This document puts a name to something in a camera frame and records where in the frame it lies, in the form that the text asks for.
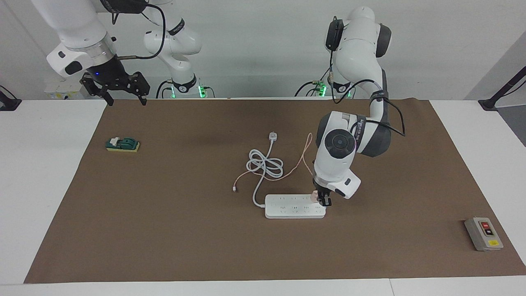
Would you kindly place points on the white power strip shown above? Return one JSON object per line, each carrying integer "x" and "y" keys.
{"x": 287, "y": 209}

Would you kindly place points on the pink charger adapter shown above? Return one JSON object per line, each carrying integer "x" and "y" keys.
{"x": 314, "y": 197}

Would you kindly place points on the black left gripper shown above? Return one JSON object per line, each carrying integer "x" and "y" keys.
{"x": 321, "y": 187}

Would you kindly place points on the black clamp stand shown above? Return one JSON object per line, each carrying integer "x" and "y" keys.
{"x": 8, "y": 103}
{"x": 489, "y": 102}

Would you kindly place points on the grey push button box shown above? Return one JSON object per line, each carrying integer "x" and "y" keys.
{"x": 483, "y": 236}

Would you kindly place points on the green knife switch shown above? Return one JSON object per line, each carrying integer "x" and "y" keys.
{"x": 123, "y": 144}

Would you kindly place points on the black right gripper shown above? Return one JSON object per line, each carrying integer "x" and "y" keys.
{"x": 109, "y": 76}

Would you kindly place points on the white box yellow labels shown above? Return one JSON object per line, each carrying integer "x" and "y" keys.
{"x": 61, "y": 95}

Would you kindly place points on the brown table mat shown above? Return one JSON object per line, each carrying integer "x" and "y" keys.
{"x": 164, "y": 230}

